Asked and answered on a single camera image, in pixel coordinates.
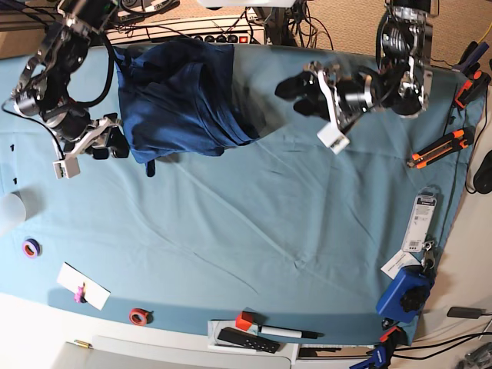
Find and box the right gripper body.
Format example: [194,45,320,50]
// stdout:
[45,109,108,160]

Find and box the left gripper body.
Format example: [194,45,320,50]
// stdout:
[303,61,375,134]

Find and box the blue t-shirt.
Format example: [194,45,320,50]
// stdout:
[114,38,260,178]

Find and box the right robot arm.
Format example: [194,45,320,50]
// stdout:
[9,1,129,160]

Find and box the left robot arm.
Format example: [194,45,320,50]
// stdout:
[275,1,433,134]

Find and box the translucent plastic cup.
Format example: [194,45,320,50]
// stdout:
[0,193,26,236]

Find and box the orange black utility knife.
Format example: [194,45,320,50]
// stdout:
[407,128,474,169]

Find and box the blue black clamp top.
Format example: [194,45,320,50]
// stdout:
[451,41,489,74]

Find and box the orange black clamp right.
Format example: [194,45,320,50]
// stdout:
[454,70,491,111]

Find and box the purple tape roll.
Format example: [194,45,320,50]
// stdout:
[22,238,42,258]

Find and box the light blue table cloth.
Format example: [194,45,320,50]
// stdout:
[1,45,470,344]

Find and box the blister pack with tool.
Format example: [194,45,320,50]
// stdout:
[401,185,440,253]

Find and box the white card with pink clip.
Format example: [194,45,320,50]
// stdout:
[57,262,111,311]

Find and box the black computer mouse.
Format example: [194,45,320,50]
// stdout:
[472,151,492,194]

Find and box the white paper card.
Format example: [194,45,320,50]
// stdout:
[381,250,421,280]

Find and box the red tape roll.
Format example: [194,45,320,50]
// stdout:
[128,308,152,326]

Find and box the blue box with black knob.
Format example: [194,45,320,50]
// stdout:
[376,266,435,324]

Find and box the red cube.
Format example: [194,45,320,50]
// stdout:
[235,311,254,331]

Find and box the white black marker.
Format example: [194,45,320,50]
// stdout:
[258,325,320,340]

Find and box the black remote control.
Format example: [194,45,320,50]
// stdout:
[218,327,281,354]

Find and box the orange clamp bottom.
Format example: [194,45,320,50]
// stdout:
[379,326,402,343]

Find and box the black small device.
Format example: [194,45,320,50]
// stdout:
[447,307,483,319]

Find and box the blue clamp bottom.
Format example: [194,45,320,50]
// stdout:
[349,345,390,369]

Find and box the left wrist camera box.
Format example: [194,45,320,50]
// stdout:
[317,122,350,155]

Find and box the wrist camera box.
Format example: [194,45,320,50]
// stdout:
[317,122,350,155]
[53,157,81,179]

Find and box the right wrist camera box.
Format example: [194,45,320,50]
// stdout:
[53,157,81,179]

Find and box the power strip with red switch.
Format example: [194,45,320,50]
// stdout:
[106,8,268,45]

